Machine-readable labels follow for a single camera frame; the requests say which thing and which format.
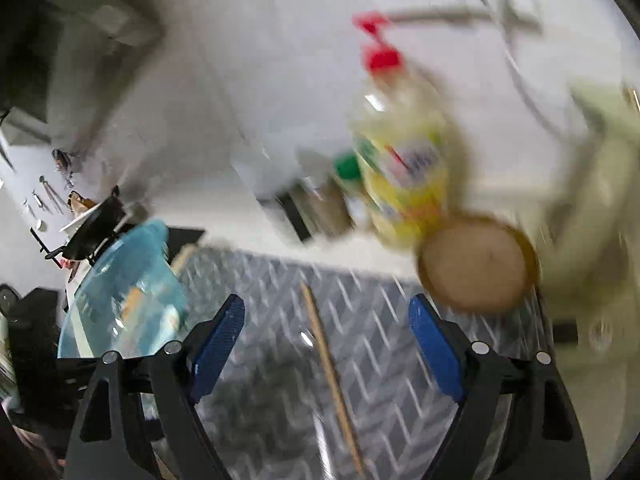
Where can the blue glass bowl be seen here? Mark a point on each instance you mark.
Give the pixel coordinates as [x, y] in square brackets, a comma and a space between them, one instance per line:
[110, 285]

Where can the black stove top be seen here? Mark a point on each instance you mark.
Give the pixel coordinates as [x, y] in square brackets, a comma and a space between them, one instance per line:
[185, 239]

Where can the grey chevron mat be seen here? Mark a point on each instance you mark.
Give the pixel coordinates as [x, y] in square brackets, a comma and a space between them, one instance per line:
[380, 320]

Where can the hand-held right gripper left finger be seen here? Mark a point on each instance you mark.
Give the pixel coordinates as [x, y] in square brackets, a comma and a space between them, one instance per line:
[220, 345]

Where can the yellow dish soap bottle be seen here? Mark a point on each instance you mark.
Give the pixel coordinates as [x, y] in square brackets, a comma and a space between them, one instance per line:
[405, 185]

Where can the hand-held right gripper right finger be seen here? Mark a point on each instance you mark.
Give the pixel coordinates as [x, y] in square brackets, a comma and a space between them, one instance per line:
[435, 345]

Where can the green cap spice jar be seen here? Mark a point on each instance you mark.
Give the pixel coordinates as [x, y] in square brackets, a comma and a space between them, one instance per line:
[347, 167]

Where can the steel range hood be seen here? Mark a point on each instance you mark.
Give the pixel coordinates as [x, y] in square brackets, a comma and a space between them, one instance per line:
[90, 25]

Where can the long single chopstick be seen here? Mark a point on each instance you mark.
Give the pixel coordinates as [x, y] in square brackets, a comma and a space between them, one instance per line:
[330, 375]

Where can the hanging kitchen tools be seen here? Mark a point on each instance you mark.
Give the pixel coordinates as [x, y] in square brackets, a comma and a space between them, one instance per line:
[47, 200]

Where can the glass spice jar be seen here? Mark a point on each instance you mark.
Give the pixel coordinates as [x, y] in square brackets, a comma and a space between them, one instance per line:
[325, 210]
[292, 210]

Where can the black wok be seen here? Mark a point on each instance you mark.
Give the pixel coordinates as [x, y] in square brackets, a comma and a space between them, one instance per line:
[95, 230]

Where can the pale green glass kettle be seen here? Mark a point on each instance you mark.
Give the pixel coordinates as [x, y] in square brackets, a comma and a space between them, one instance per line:
[600, 210]

